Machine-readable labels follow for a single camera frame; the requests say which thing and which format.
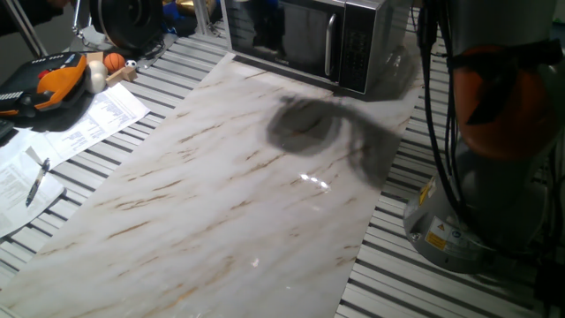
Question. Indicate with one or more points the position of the yellow gold object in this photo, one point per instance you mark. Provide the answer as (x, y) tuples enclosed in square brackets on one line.
[(190, 5)]

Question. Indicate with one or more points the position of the orange black teach pendant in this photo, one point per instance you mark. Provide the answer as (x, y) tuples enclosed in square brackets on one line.
[(57, 81)]

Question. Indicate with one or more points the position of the mini orange basketball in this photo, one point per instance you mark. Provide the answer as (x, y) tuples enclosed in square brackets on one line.
[(114, 62)]

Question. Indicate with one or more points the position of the black silver microwave body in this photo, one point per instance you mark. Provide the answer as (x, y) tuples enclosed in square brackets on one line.
[(359, 48)]

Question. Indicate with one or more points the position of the white gourd-shaped toy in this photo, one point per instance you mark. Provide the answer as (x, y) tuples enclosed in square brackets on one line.
[(95, 77)]

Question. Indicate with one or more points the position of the black keyboard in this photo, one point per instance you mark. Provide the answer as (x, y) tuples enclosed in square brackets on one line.
[(4, 130)]

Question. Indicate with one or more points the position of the black round spool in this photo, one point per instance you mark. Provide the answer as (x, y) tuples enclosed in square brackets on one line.
[(128, 20)]

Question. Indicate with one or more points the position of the beige cube block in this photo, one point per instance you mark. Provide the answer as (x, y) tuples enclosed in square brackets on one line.
[(94, 57)]

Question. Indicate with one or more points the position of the black pen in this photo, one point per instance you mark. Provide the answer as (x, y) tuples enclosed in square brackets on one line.
[(37, 181)]

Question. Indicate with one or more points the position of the white marble pattern mat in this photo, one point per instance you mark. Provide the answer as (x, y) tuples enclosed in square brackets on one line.
[(198, 199)]

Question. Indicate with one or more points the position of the thin metal stand rod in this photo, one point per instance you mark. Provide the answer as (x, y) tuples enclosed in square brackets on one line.
[(77, 17)]

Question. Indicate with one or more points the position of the mini soccer ball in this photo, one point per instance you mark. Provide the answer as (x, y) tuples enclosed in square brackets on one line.
[(130, 63)]

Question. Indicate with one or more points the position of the white printed paper sheet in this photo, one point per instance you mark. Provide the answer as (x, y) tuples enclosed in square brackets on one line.
[(17, 194), (17, 141), (101, 119)]

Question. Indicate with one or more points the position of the thin gray metal strut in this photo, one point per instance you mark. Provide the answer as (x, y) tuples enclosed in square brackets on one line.
[(26, 28)]

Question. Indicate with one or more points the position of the silver orange robot arm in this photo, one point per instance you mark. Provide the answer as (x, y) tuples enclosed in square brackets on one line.
[(494, 110)]

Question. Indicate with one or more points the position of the light wooden block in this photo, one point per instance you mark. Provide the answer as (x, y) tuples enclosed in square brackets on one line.
[(121, 76)]

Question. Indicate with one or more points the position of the silver aluminum frame bar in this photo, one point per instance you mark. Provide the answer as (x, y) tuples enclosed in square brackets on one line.
[(202, 15)]

